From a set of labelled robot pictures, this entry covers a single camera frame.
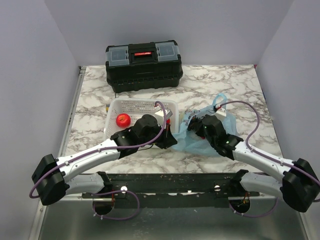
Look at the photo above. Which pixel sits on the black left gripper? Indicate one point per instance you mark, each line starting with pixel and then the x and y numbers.
pixel 168 140

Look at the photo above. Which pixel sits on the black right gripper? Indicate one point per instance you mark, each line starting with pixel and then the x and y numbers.
pixel 198 126

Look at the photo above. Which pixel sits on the red fake apple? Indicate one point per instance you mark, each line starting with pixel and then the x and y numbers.
pixel 123 120

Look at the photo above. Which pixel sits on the light blue plastic bag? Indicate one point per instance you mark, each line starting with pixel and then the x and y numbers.
pixel 189 142

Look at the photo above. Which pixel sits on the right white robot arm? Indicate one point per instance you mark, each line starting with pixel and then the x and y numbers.
pixel 294 182

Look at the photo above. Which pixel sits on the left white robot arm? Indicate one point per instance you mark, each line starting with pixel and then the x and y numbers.
pixel 52 176

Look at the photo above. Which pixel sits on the white plastic basket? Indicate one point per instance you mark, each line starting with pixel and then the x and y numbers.
pixel 136 108

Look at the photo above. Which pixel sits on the black plastic toolbox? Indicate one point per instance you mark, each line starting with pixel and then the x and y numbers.
pixel 142 66

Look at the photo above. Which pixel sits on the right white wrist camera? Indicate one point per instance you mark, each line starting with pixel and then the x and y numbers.
pixel 220 112

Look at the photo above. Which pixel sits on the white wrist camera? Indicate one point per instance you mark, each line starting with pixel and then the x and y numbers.
pixel 220 112
pixel 159 114

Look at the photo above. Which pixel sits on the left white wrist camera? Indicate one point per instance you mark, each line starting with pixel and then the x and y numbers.
pixel 159 114

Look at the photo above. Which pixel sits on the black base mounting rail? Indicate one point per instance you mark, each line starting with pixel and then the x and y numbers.
pixel 173 190

